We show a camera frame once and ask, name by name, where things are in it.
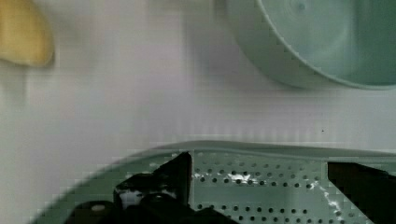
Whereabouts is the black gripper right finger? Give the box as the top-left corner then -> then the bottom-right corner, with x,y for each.
327,162 -> 396,224

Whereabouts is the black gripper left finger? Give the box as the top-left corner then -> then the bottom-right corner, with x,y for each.
64,152 -> 238,224

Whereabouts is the peeled toy banana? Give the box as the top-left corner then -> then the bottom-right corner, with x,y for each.
0,0 -> 54,67

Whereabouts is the green mug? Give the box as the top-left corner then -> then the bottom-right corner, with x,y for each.
226,0 -> 396,91

